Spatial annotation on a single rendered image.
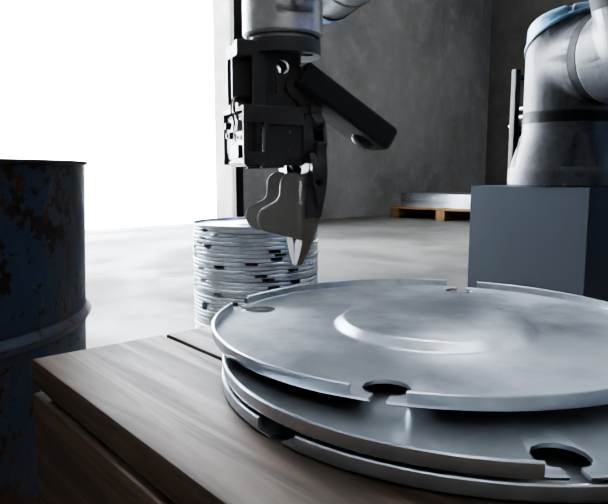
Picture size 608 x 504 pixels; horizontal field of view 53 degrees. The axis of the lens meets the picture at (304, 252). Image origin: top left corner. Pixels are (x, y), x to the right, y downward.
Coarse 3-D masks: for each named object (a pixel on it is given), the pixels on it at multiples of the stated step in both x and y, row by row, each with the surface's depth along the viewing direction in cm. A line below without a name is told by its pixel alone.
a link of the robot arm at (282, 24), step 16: (256, 0) 54; (272, 0) 54; (288, 0) 54; (304, 0) 54; (320, 0) 56; (256, 16) 54; (272, 16) 54; (288, 16) 54; (304, 16) 54; (320, 16) 56; (256, 32) 55; (272, 32) 55; (288, 32) 55; (304, 32) 55; (320, 32) 56
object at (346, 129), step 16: (304, 80) 56; (320, 80) 57; (320, 96) 57; (336, 96) 57; (352, 96) 58; (336, 112) 58; (352, 112) 58; (368, 112) 59; (336, 128) 62; (352, 128) 59; (368, 128) 59; (384, 128) 59; (368, 144) 60; (384, 144) 60
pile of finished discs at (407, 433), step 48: (240, 384) 30; (288, 384) 31; (384, 384) 31; (336, 432) 24; (384, 432) 26; (432, 432) 26; (480, 432) 26; (528, 432) 26; (576, 432) 26; (432, 480) 23; (480, 480) 22; (528, 480) 23; (576, 480) 23
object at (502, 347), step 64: (256, 320) 42; (320, 320) 42; (384, 320) 39; (448, 320) 39; (512, 320) 39; (576, 320) 42; (320, 384) 28; (448, 384) 29; (512, 384) 29; (576, 384) 29
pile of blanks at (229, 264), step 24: (192, 240) 139; (216, 240) 131; (240, 240) 129; (264, 240) 129; (216, 264) 131; (240, 264) 129; (264, 264) 129; (288, 264) 131; (312, 264) 138; (216, 288) 132; (240, 288) 130; (264, 288) 130; (216, 312) 133; (264, 312) 131
